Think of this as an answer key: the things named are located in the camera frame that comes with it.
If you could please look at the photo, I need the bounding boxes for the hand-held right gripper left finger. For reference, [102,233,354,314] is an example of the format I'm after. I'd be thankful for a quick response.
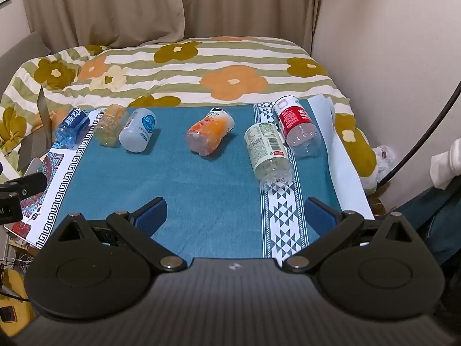
[47,197,188,272]

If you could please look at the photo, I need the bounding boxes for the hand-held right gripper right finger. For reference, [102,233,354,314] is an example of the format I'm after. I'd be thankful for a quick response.
[282,197,419,273]

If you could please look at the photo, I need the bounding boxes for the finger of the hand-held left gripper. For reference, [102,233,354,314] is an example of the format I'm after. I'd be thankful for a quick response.
[0,172,48,198]

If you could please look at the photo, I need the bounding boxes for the white ornate bordered cloth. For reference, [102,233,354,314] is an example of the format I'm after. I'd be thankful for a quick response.
[3,110,109,249]

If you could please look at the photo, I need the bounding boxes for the grey laptop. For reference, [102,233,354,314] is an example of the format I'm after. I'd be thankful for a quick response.
[17,86,55,172]

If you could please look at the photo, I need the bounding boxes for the teal patterned cloth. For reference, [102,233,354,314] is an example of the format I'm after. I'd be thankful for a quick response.
[41,103,346,260]

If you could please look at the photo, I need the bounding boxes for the white sheet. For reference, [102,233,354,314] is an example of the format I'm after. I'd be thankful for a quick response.
[308,94,376,220]

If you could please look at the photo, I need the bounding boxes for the blue label plastic bottle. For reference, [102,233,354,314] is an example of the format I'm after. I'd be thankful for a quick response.
[54,107,90,148]

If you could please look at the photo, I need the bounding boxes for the white plastic bag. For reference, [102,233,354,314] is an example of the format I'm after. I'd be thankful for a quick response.
[361,145,396,196]

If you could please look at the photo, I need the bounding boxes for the green label clear bottle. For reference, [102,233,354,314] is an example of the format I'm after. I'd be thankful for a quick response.
[244,122,294,191]

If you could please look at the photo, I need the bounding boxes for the yellow box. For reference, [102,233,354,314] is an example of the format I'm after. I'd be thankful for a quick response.
[0,267,38,334]

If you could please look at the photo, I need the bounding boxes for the pale blue plastic bottle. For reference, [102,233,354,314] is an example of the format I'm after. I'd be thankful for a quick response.
[118,108,157,153]

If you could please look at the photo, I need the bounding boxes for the red label plastic bottle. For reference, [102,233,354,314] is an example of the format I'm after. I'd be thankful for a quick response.
[271,95,322,158]

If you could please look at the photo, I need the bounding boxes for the orange label plastic bottle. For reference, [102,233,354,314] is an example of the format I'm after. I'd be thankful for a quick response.
[186,107,236,157]

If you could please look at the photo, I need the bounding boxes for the yellow label plastic bottle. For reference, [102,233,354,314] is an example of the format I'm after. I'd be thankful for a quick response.
[94,104,129,148]

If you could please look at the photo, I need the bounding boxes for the person's jeans leg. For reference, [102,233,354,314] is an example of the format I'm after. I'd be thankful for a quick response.
[394,184,461,265]

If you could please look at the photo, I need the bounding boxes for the grey headboard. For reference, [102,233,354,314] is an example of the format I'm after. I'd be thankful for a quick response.
[0,32,52,96]

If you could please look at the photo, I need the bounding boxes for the person's white sock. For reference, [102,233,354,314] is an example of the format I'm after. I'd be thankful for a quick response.
[430,142,461,190]

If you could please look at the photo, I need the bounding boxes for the floral striped quilt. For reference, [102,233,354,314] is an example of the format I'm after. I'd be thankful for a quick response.
[0,36,379,188]

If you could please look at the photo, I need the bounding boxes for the beige curtain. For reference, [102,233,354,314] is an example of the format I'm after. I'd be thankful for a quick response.
[19,0,322,55]

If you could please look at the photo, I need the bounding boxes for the black curved cable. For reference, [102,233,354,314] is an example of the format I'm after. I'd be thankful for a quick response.
[381,79,461,188]

